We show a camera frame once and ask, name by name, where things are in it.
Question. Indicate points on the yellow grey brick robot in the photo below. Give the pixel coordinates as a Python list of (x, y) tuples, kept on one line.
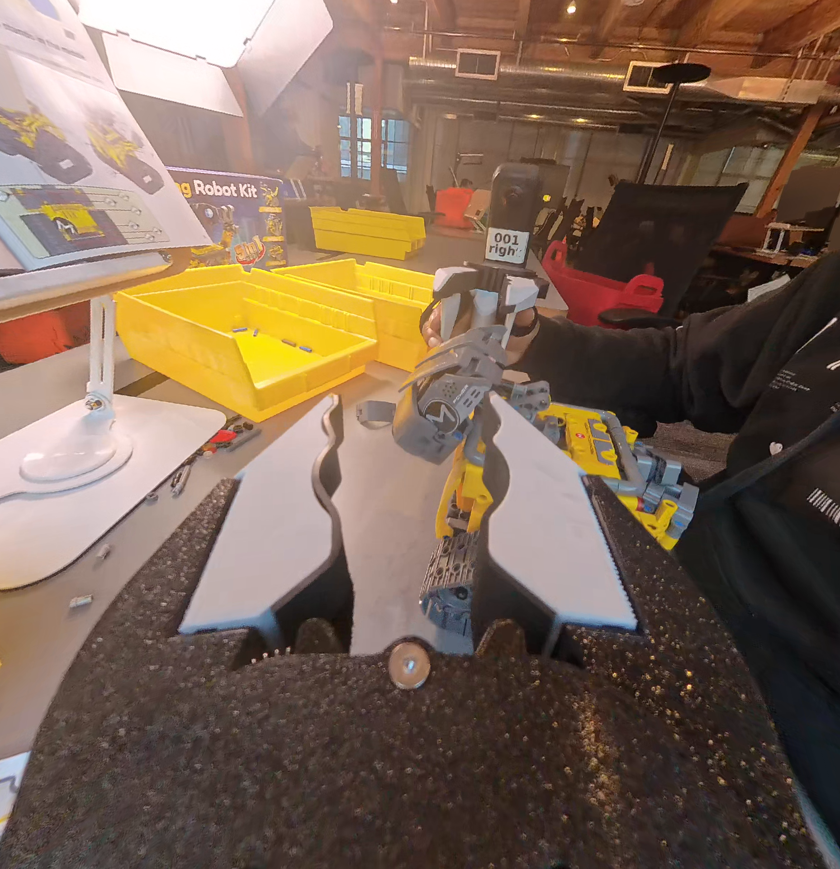
[(460, 489)]

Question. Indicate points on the white book stand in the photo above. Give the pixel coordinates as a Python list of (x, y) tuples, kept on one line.
[(87, 529)]

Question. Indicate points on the red plastic tub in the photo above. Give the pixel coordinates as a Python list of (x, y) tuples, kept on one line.
[(596, 292)]

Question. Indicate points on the window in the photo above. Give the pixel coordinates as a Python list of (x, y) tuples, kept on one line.
[(372, 146)]

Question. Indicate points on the instruction booklet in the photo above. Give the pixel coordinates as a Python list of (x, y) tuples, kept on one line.
[(67, 136)]

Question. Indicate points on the dark blue robot kit box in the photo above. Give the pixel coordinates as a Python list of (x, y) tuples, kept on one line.
[(250, 224)]

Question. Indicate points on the black floor lamp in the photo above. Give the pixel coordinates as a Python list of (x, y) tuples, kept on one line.
[(677, 71)]

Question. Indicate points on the orange plastic container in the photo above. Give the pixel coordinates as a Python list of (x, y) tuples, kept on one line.
[(33, 336)]

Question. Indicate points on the black fabric panel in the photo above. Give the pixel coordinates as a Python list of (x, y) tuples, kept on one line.
[(664, 237)]

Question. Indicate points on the white air vent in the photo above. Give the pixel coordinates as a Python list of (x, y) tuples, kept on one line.
[(645, 76), (477, 64)]

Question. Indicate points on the pile of small brick pieces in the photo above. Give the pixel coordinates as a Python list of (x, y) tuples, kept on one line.
[(226, 438)]

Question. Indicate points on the grey brick axle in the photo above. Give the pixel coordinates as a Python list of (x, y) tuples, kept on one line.
[(181, 475)]

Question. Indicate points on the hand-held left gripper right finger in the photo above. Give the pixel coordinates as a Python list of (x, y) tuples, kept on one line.
[(562, 543)]

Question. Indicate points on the black office chair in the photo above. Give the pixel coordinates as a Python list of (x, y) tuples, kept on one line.
[(630, 317)]

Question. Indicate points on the small grey brick bracket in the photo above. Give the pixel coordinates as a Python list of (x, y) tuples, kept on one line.
[(376, 414)]

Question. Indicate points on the studio light panel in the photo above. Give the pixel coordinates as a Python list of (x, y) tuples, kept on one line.
[(202, 34)]

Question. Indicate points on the person's right hand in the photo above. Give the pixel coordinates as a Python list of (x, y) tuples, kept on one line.
[(432, 329)]

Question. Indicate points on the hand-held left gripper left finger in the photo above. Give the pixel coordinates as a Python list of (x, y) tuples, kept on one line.
[(270, 536)]

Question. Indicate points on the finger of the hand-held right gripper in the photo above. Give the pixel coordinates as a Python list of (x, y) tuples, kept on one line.
[(525, 295), (448, 292)]

